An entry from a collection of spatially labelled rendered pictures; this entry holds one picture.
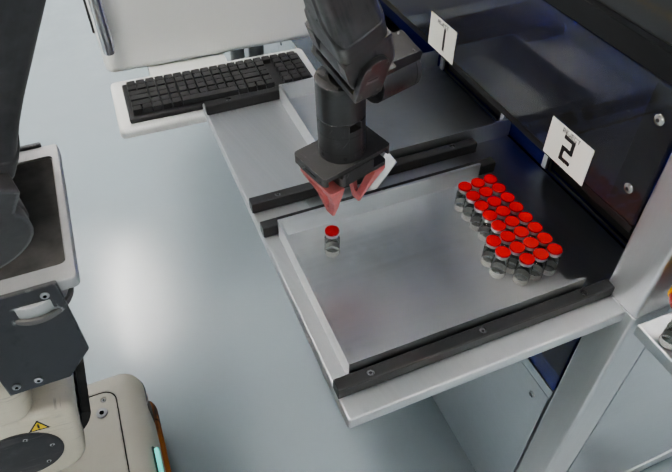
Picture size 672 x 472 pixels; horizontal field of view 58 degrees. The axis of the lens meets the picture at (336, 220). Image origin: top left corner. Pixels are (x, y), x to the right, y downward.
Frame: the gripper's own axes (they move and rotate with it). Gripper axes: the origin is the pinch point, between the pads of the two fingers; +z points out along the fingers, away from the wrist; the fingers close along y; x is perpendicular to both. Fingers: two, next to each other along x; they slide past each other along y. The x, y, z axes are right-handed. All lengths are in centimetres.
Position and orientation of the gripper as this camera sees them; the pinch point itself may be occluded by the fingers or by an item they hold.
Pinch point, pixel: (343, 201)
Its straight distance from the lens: 80.8
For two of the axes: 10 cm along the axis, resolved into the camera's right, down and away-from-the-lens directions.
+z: 0.3, 6.8, 7.3
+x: -6.1, -5.7, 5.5
